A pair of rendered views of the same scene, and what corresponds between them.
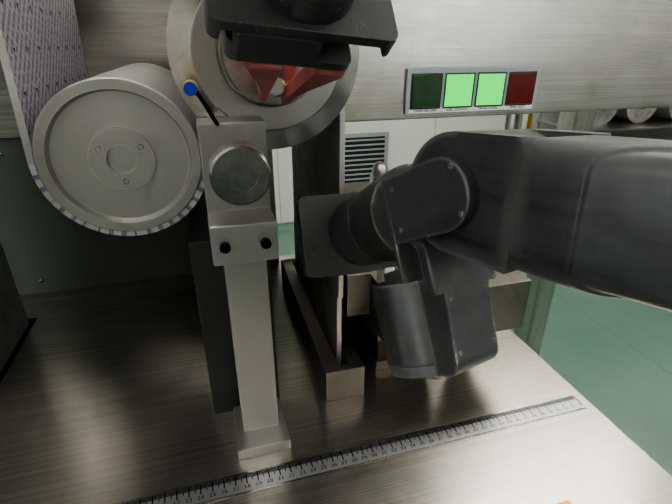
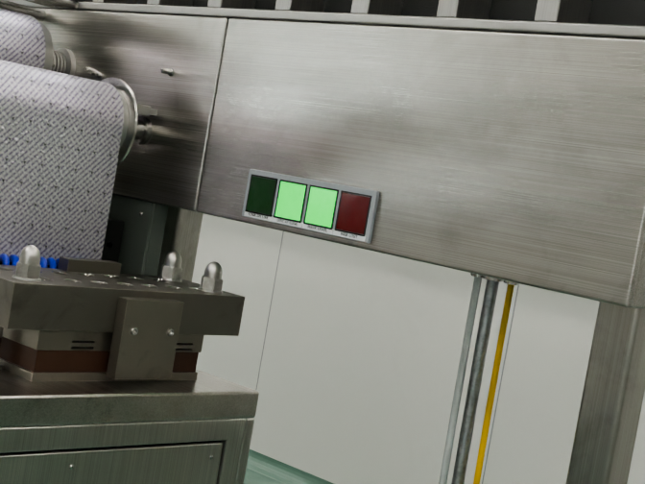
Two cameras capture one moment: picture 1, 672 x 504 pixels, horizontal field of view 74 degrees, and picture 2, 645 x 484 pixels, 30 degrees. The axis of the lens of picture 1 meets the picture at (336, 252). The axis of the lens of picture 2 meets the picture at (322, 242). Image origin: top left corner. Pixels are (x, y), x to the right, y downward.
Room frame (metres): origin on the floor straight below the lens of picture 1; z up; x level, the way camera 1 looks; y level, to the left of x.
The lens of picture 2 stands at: (-0.04, -1.68, 1.22)
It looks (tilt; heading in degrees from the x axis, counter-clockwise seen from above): 3 degrees down; 59
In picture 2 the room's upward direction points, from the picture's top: 10 degrees clockwise
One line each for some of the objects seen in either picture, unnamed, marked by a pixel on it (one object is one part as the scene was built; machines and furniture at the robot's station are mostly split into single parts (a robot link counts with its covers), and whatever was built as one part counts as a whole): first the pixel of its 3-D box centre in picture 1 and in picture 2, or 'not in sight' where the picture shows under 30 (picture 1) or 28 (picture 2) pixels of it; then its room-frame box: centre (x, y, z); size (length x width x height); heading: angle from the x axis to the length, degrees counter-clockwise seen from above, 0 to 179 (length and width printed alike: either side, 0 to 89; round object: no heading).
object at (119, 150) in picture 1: (139, 131); not in sight; (0.47, 0.20, 1.17); 0.26 x 0.12 x 0.12; 16
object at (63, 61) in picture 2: not in sight; (47, 64); (0.59, 0.37, 1.33); 0.07 x 0.07 x 0.07; 16
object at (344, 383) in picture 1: (314, 315); not in sight; (0.52, 0.03, 0.92); 0.28 x 0.04 x 0.04; 16
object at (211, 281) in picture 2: (379, 174); (212, 276); (0.75, -0.07, 1.05); 0.04 x 0.04 x 0.04
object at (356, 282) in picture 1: (332, 251); not in sight; (0.52, 0.00, 1.01); 0.23 x 0.03 x 0.05; 16
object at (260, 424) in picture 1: (249, 304); not in sight; (0.33, 0.08, 1.05); 0.06 x 0.05 x 0.31; 16
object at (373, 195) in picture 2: (474, 89); (306, 204); (0.80, -0.23, 1.18); 0.25 x 0.01 x 0.07; 106
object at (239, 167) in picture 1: (239, 172); not in sight; (0.29, 0.06, 1.18); 0.04 x 0.02 x 0.04; 106
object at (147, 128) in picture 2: not in sight; (127, 128); (0.66, 0.13, 1.25); 0.07 x 0.04 x 0.04; 16
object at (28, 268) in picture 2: not in sight; (29, 261); (0.44, -0.16, 1.05); 0.04 x 0.04 x 0.04
